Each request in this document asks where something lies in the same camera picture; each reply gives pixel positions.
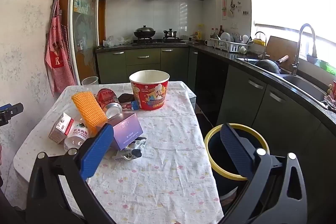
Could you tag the yellow oil bottle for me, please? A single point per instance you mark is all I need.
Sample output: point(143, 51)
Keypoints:
point(199, 33)

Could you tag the yellow kettle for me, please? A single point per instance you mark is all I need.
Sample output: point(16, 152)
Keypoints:
point(260, 41)

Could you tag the clear plastic cup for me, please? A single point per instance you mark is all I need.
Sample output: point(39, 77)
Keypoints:
point(90, 81)

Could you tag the red soda can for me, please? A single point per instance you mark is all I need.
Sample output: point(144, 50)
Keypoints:
point(107, 99)

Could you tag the green base cabinets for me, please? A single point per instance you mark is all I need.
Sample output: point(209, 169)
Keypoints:
point(275, 113)

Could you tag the hanging ladle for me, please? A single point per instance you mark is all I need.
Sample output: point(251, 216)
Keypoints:
point(231, 7)

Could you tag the purple box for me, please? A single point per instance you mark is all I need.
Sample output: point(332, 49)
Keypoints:
point(127, 129)

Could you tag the red and white small carton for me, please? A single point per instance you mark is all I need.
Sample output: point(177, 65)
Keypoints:
point(61, 128)

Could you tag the steel sink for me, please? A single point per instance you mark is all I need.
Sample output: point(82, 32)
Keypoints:
point(307, 85)

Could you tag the red-blue snack wrapper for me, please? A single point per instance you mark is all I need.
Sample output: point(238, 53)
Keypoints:
point(129, 106)

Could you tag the white dish rack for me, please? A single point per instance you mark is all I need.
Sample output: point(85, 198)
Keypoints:
point(228, 45)

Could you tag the white plastic bag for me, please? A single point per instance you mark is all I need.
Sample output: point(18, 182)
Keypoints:
point(115, 40)

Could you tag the dark brown box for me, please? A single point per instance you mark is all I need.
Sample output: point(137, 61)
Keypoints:
point(126, 97)

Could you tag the yellow rimmed trash bin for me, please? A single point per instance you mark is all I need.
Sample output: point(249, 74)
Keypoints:
point(225, 186)

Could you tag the red paper bucket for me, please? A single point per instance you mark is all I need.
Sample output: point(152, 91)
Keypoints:
point(149, 95)

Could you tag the small steel pot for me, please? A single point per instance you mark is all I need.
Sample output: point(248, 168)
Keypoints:
point(170, 33)

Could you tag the white mug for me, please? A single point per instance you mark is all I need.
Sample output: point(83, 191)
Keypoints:
point(209, 43)

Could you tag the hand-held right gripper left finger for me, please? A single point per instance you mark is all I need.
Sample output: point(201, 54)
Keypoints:
point(97, 153)

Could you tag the orange ridged plastic cup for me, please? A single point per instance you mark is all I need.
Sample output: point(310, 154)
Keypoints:
point(88, 108)

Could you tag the white floral tablecloth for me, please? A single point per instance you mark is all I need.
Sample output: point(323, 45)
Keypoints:
point(157, 161)

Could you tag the white cup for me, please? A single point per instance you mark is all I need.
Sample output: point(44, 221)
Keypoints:
point(242, 50)

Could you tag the red and dark rag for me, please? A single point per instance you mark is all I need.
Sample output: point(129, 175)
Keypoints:
point(330, 102)

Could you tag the black and white wrapper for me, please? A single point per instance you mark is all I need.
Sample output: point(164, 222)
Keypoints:
point(131, 150)

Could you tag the black gas stove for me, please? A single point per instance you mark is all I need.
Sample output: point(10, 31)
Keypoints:
point(157, 41)

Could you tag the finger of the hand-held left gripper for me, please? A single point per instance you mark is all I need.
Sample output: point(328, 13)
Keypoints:
point(11, 109)

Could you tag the steel kitchen faucet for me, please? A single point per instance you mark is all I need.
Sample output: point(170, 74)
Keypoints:
point(296, 56)

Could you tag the black wok with lid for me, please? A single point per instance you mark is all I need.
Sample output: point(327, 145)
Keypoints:
point(144, 32)

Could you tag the wooden cutting board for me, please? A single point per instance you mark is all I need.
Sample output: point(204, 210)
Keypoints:
point(278, 48)

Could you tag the dark sauce bottle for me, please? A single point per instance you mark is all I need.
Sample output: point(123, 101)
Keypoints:
point(221, 31)

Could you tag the frosted glass sliding door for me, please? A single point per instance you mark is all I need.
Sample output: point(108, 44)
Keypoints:
point(85, 16)

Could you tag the pot lid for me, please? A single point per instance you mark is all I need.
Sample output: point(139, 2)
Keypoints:
point(193, 42)

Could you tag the green plastic container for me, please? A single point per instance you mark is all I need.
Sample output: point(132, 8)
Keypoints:
point(323, 65)

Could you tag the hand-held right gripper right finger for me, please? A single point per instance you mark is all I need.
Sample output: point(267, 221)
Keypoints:
point(236, 150)

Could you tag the red checked apron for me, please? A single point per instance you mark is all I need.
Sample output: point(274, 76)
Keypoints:
point(59, 56)

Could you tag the clear plastic water bottle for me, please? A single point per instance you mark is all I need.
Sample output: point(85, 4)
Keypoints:
point(76, 136)

